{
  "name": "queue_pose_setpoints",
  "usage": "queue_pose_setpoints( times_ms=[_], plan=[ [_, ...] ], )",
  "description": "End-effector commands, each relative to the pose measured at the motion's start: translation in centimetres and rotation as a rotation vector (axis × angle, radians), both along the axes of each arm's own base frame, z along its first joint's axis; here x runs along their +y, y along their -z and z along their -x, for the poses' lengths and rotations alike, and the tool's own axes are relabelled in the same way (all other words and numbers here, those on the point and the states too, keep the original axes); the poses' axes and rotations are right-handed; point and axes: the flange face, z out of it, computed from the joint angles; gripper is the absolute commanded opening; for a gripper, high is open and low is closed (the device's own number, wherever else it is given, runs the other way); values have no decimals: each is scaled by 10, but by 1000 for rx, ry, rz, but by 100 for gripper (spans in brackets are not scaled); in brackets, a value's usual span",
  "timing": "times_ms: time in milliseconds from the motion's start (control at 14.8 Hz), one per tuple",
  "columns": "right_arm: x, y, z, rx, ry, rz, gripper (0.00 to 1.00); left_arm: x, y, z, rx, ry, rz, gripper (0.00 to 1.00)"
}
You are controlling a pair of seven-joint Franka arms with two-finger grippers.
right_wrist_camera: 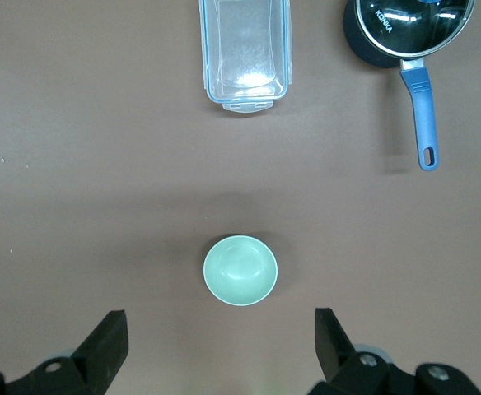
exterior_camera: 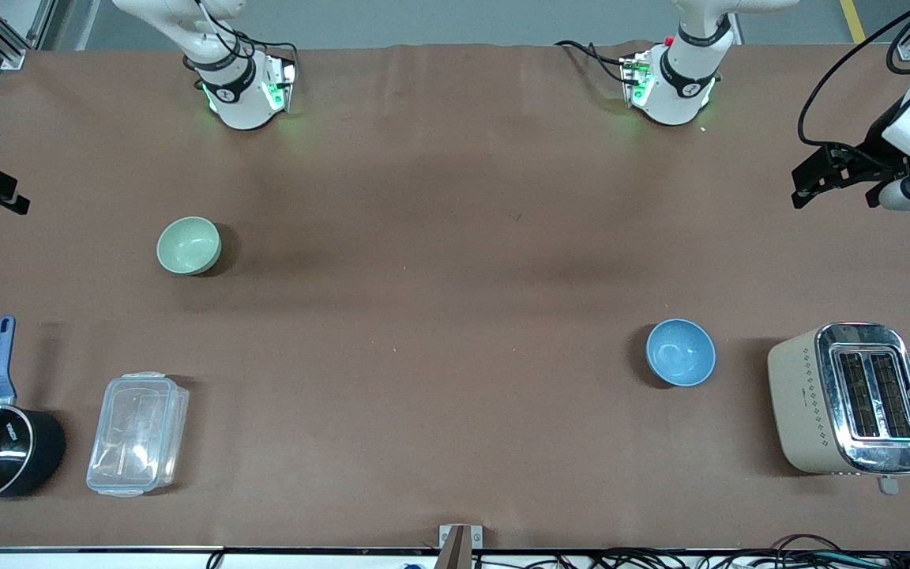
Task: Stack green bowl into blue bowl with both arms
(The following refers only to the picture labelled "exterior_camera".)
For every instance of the blue bowl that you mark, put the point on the blue bowl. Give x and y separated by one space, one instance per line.
680 352

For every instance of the green bowl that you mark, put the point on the green bowl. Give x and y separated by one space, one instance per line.
189 246

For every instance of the clear plastic food container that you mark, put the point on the clear plastic food container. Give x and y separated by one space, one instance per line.
137 435

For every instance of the beige chrome toaster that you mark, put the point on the beige chrome toaster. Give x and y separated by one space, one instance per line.
850 399

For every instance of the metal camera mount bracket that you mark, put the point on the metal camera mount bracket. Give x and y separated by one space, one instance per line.
460 545

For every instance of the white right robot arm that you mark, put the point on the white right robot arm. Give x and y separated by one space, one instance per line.
238 95

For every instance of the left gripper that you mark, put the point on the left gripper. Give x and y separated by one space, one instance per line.
872 147

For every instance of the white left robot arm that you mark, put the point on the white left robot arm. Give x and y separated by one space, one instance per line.
680 87

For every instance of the brown table mat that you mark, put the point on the brown table mat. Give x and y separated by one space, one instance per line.
455 379

